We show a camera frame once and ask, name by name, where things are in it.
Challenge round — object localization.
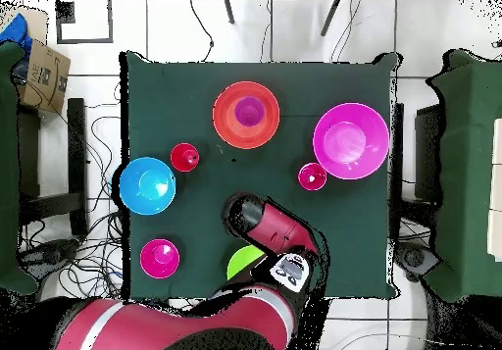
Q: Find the orange bowl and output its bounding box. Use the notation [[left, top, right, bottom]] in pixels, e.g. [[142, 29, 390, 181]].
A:
[[212, 80, 281, 150]]

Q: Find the purple cup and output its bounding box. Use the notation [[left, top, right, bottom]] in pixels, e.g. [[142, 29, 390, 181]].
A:
[[233, 95, 267, 128]]

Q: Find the green bowl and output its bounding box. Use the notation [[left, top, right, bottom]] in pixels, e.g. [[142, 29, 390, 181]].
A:
[[226, 244, 267, 281]]

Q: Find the red cup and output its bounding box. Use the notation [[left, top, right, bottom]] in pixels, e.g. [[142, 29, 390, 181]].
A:
[[169, 142, 201, 174], [297, 162, 328, 192]]

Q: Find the large blue bowl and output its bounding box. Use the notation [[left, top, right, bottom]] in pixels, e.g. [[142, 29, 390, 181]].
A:
[[119, 156, 177, 217]]

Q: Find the large pink bowl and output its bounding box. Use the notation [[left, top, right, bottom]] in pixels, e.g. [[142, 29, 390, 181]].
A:
[[312, 102, 391, 181]]

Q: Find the dark green tablecloth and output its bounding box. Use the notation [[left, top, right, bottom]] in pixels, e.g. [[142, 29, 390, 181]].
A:
[[119, 50, 401, 301]]

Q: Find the small red bowl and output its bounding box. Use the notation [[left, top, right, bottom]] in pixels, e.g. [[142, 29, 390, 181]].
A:
[[139, 238, 181, 280]]

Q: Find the black metal stand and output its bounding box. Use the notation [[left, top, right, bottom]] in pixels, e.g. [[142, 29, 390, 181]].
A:
[[17, 97, 89, 237], [391, 102, 444, 210]]

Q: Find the green cloth covered table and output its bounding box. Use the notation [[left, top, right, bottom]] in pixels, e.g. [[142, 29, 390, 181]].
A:
[[0, 40, 40, 296], [427, 49, 502, 303]]

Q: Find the printed cardboard box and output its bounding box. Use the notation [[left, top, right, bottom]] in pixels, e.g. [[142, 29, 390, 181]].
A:
[[17, 37, 73, 115]]

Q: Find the white box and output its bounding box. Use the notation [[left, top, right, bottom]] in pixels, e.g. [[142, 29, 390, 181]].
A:
[[486, 118, 502, 263]]

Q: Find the plain cardboard box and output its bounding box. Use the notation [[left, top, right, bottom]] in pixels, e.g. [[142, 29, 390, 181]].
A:
[[0, 5, 50, 46]]

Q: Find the blue bag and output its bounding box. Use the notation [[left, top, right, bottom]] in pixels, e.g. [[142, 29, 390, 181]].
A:
[[0, 13, 33, 59]]

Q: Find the black floor cable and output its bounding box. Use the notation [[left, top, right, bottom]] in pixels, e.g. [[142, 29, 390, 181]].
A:
[[189, 0, 216, 63]]

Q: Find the tangle of floor cables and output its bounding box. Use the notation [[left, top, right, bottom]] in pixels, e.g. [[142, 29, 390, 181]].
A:
[[23, 82, 130, 302]]

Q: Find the black pedestal foot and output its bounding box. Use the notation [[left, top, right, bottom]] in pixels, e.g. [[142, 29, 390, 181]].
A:
[[19, 238, 81, 276], [393, 239, 440, 282]]

